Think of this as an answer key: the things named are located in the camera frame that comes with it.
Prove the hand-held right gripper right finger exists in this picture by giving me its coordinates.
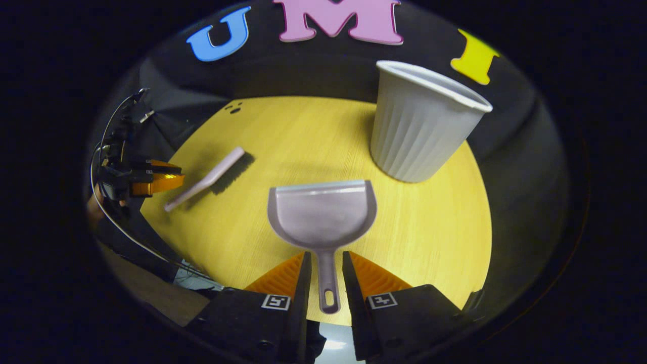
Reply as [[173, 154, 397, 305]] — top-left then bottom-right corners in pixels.
[[342, 250, 474, 362]]

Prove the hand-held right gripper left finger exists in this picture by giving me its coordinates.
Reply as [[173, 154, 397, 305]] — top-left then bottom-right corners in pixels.
[[184, 251, 312, 364]]

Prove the small grey broom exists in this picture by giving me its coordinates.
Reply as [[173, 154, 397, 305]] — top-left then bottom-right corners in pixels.
[[163, 146, 254, 213]]

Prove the grey plastic dustpan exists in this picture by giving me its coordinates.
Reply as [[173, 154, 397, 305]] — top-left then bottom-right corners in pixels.
[[266, 179, 379, 315]]

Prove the grey ribbed garbage bin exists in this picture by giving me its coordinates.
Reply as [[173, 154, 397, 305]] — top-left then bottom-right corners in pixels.
[[369, 60, 494, 184]]

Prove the yellow wooden desktop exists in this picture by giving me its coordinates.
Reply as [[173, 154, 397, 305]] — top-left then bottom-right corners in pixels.
[[140, 96, 494, 327]]

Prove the thin black cable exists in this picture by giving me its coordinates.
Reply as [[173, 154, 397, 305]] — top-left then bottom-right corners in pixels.
[[89, 91, 219, 282]]

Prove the black table edge bracket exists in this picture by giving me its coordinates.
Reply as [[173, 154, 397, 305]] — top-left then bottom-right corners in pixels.
[[461, 289, 484, 311]]

